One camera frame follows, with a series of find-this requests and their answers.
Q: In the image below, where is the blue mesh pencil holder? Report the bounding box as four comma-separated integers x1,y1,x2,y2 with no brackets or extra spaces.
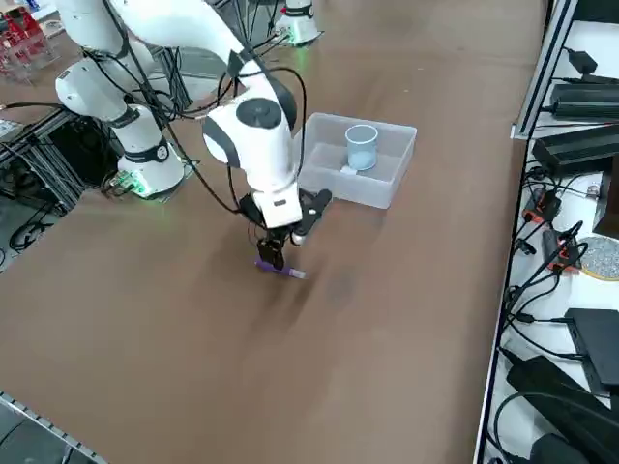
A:
344,124,379,171

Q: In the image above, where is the dark brown block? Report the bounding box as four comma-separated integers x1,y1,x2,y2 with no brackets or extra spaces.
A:
592,168,619,239

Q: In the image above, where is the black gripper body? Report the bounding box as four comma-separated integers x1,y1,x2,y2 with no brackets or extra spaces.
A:
240,192,300,243

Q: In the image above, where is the small black power adapter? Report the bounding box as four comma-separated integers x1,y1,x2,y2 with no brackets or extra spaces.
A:
566,46,600,77

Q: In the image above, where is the long black box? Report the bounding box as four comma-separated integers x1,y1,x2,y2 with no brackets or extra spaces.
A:
531,123,619,171

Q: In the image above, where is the orange and black clamp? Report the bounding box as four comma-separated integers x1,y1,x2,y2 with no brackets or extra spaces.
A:
540,227,584,276

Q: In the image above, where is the round grey coaster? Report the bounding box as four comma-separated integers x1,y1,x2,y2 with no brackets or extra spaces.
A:
578,235,619,282

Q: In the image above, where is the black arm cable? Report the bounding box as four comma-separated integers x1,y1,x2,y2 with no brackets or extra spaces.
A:
212,45,309,146
96,47,246,217

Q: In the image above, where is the orange and black device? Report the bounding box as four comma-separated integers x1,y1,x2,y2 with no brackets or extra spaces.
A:
523,188,563,224

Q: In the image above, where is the aluminium upright profile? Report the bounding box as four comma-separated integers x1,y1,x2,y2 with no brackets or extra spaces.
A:
511,0,579,141

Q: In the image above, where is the aluminium table frame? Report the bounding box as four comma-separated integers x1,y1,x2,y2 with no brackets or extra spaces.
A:
0,96,122,218

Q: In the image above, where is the silver metal rail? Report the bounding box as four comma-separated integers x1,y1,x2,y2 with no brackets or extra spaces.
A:
0,390,108,464

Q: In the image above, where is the acrylic rack with red parts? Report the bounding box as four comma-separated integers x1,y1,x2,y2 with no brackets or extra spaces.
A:
0,8,63,87

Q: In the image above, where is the brown board piece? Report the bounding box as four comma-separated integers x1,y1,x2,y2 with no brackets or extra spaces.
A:
36,19,67,38

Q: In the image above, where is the wrist camera with black bracket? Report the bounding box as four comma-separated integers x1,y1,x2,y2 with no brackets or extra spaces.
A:
289,188,334,247

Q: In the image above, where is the flat black box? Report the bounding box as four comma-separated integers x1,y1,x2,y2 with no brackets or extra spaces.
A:
564,307,619,398

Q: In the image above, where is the purple marker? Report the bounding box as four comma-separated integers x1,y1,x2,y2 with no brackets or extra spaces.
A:
253,259,308,280

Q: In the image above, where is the clear plastic box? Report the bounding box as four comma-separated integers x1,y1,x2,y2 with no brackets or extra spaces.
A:
300,111,419,211

